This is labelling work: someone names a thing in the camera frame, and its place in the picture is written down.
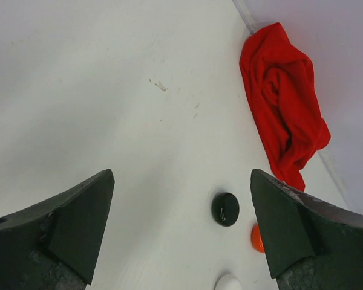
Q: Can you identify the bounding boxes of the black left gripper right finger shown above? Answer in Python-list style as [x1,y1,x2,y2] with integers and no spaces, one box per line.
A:
[250,169,363,289]

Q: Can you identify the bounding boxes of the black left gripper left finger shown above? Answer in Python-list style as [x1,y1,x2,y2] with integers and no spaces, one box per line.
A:
[0,169,114,289]

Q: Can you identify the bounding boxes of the orange round charging case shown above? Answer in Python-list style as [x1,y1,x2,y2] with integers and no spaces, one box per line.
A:
[250,224,265,253]

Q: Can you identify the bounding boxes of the white round charging case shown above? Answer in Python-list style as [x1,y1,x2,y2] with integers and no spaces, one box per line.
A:
[214,274,242,290]

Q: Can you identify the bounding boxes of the black round charging case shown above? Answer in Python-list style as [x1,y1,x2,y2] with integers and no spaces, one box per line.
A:
[211,192,240,227]

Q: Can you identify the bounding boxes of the red crumpled cloth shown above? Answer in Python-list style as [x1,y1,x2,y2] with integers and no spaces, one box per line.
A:
[239,22,331,191]

